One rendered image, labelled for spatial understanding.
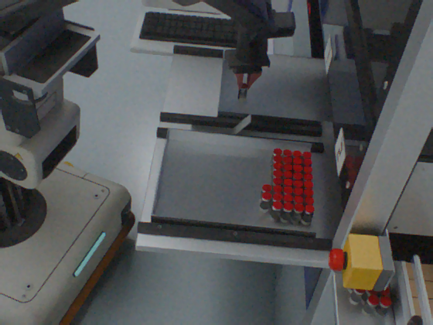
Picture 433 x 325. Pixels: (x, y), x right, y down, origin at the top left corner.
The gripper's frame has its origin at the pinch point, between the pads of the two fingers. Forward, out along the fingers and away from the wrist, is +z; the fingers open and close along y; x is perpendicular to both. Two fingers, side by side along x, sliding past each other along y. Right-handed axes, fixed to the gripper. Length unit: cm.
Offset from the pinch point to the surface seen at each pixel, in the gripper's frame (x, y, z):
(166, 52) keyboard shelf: 33.8, -15.5, 13.0
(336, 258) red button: -59, 3, -9
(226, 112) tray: -7.9, -5.7, 1.5
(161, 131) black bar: -11.6, -22.1, 2.8
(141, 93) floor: 111, -19, 93
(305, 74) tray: 8.8, 19.9, 4.6
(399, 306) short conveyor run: -65, 16, 1
